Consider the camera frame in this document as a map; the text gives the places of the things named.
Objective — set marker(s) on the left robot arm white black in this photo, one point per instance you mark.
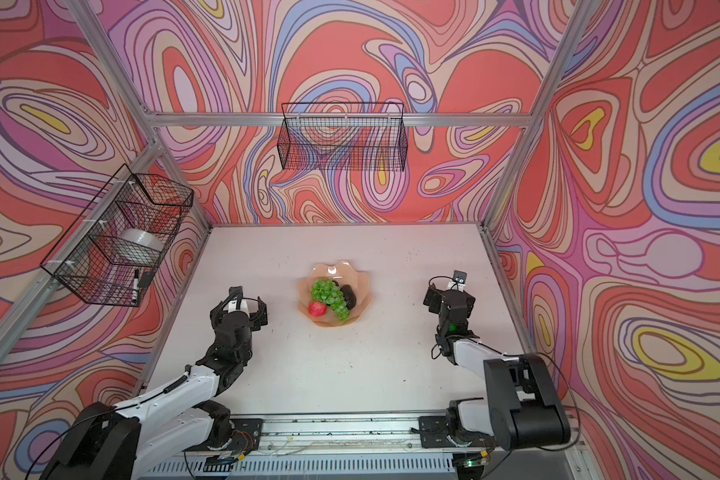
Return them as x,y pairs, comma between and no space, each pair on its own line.
127,439

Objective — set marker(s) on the green fake grape bunch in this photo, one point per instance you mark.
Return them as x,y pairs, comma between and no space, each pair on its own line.
328,292

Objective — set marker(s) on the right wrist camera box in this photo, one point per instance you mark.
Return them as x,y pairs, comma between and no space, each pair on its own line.
459,277

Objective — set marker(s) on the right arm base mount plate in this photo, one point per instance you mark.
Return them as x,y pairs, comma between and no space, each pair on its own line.
437,432

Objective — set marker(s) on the black wire basket left wall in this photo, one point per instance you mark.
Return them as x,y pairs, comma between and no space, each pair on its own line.
135,219

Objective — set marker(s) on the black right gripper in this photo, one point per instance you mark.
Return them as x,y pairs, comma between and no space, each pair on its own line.
436,297

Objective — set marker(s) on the black marker pen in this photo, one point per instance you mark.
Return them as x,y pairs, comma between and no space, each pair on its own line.
135,288

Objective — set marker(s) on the black wire basket back wall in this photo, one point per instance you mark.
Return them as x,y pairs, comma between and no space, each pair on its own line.
343,136

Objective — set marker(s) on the red fake apple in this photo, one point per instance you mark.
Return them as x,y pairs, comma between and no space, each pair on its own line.
317,309

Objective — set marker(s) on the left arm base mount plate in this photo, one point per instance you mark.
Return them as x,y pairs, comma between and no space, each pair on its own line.
236,437

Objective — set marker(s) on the black vent grille strip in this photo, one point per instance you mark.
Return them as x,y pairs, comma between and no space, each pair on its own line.
307,466

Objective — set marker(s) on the pink plastic fruit bowl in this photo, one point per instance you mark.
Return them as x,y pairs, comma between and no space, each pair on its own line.
347,275

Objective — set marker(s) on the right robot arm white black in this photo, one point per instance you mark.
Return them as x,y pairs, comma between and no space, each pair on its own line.
520,408

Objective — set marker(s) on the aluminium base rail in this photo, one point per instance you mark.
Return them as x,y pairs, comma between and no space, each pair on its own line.
374,432

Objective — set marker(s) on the black wire basket wall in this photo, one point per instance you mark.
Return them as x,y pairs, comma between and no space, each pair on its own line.
135,219
343,136

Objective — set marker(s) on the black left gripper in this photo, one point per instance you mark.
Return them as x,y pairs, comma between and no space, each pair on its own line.
255,319

